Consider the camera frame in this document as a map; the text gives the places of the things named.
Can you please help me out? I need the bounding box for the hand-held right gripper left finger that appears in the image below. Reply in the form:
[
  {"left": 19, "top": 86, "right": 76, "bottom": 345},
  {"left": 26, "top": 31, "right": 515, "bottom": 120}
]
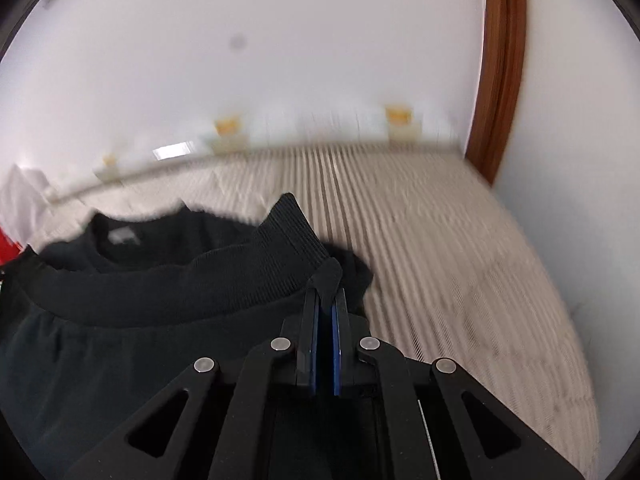
[{"left": 65, "top": 287, "right": 321, "bottom": 480}]

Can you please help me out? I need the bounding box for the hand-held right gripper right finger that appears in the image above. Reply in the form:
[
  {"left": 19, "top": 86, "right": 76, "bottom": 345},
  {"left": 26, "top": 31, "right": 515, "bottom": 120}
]
[{"left": 330, "top": 287, "right": 586, "bottom": 480}]

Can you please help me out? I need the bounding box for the black sweatshirt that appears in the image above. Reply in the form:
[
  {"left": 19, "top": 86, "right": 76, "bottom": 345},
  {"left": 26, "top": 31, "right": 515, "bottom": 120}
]
[{"left": 0, "top": 192, "right": 431, "bottom": 480}]

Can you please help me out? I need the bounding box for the striped table cloth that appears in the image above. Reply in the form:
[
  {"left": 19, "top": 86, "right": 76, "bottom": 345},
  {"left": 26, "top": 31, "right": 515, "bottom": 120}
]
[{"left": 50, "top": 142, "right": 601, "bottom": 480}]

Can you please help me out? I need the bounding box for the white patterned paper roll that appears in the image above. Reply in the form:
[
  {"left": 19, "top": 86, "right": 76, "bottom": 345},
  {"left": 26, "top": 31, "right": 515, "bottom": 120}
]
[{"left": 95, "top": 105, "right": 461, "bottom": 181}]

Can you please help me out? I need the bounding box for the red paper shopping bag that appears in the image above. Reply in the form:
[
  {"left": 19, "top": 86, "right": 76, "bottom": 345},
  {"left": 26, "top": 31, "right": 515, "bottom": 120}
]
[{"left": 0, "top": 227, "right": 26, "bottom": 266}]

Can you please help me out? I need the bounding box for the white plastic bag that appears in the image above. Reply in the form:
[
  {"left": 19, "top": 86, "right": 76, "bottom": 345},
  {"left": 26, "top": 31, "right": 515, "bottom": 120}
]
[{"left": 0, "top": 165, "right": 56, "bottom": 241}]

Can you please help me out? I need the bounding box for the brown wooden door frame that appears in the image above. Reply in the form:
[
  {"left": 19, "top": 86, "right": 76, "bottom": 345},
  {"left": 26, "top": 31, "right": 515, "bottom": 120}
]
[{"left": 465, "top": 0, "right": 528, "bottom": 186}]

